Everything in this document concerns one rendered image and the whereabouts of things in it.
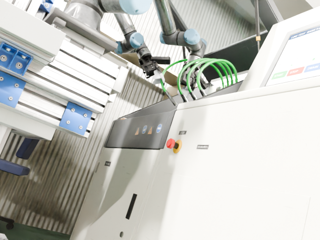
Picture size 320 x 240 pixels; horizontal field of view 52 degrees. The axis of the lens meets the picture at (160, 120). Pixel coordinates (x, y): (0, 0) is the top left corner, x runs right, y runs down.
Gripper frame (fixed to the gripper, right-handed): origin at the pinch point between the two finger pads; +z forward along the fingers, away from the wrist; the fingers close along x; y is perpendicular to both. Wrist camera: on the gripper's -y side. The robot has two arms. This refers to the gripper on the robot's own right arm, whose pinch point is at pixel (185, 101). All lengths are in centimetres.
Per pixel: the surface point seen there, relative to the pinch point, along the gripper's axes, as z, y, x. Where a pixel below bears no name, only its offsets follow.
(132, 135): 27.8, 22.5, 1.4
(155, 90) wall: -72, -73, -211
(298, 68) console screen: -7, -4, 65
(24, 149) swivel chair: 47, 49, -150
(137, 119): 19.4, 22.5, 0.4
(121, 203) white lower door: 58, 23, 15
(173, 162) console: 39, 23, 45
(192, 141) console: 31, 23, 53
